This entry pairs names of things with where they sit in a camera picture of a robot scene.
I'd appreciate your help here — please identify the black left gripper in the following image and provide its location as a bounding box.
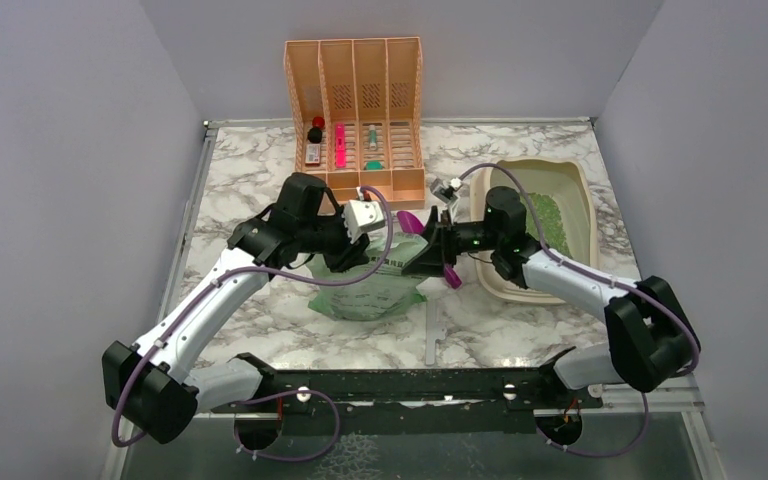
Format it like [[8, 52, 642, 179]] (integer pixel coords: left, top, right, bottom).
[[297, 204, 371, 272]]

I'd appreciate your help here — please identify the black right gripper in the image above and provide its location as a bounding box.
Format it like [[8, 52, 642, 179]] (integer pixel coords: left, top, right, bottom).
[[400, 207, 501, 278]]

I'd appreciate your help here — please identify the purple litter scoop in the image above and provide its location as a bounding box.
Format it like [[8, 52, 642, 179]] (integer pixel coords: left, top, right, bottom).
[[396, 211, 462, 289]]

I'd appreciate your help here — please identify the green litter bag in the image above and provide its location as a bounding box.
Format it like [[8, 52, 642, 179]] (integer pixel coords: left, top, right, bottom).
[[308, 232, 427, 321]]

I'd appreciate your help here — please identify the beige litter box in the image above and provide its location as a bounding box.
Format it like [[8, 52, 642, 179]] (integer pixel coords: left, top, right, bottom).
[[475, 157, 601, 306]]

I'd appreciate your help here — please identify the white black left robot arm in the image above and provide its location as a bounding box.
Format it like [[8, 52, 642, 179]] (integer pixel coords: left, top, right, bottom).
[[102, 173, 394, 448]]

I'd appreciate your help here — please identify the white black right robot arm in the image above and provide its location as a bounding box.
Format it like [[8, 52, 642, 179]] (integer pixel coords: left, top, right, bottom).
[[402, 186, 699, 407]]

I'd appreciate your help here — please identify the red white small box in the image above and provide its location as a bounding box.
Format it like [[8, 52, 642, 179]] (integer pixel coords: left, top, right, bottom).
[[304, 143, 321, 166]]

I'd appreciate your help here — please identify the green white glue stick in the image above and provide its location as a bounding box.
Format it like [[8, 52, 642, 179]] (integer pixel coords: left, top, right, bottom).
[[367, 124, 378, 151]]

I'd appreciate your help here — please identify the red and black stamp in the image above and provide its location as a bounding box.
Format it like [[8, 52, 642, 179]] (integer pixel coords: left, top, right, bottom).
[[306, 116, 326, 144]]

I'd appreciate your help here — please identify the orange plastic file organizer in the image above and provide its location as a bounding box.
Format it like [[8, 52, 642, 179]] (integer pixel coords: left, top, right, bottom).
[[283, 37, 426, 210]]

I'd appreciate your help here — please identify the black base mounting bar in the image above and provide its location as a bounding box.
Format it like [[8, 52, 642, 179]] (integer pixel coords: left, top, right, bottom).
[[142, 354, 607, 439]]

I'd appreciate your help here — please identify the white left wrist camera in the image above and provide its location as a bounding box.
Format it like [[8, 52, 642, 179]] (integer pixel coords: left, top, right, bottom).
[[342, 187, 386, 243]]

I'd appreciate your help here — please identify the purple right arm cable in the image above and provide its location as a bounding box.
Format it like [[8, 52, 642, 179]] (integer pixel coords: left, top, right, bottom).
[[456, 162, 702, 458]]

